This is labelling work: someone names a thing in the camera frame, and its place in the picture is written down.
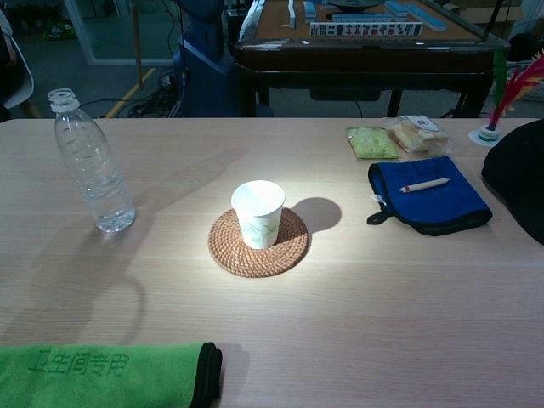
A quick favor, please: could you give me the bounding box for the transparent plastic bottle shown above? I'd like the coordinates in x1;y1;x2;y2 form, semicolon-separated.
47;88;137;233

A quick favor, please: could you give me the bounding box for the white paper cup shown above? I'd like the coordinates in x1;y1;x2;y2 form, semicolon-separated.
230;179;286;250

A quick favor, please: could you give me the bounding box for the round woven rattan coaster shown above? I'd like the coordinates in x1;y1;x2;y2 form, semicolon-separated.
207;207;310;279

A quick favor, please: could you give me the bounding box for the green snack packet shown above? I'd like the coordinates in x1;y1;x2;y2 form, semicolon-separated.
345;126;401;161

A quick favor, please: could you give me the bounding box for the blue chair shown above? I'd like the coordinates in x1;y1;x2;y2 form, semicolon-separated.
172;0;239;118

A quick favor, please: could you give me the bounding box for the beige pen with red band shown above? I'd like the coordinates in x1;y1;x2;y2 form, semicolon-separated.
399;178;450;194

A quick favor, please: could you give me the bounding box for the clear bread snack packet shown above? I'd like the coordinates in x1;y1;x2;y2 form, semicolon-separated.
384;115;451;154

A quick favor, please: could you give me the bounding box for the blue microfiber cloth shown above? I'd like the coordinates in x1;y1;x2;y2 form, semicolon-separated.
366;155;493;236

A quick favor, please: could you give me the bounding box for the brown mahjong table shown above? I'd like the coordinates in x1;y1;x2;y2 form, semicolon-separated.
233;0;511;118

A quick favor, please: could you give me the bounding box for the row of mahjong tiles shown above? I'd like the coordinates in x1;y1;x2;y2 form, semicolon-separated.
309;21;424;37

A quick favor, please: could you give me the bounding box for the colourful feather shuttlecock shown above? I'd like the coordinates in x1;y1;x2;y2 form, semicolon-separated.
468;47;544;148

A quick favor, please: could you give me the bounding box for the black baseball cap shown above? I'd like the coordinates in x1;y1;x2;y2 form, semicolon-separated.
480;118;544;247

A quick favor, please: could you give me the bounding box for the green microfiber cloth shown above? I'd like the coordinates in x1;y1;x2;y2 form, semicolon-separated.
0;341;224;408

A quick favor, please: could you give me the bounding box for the white chair with wooden legs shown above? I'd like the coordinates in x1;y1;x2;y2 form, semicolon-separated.
0;12;35;118

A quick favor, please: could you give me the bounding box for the bundle of black cables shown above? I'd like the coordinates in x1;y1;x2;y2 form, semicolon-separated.
80;67;188;118

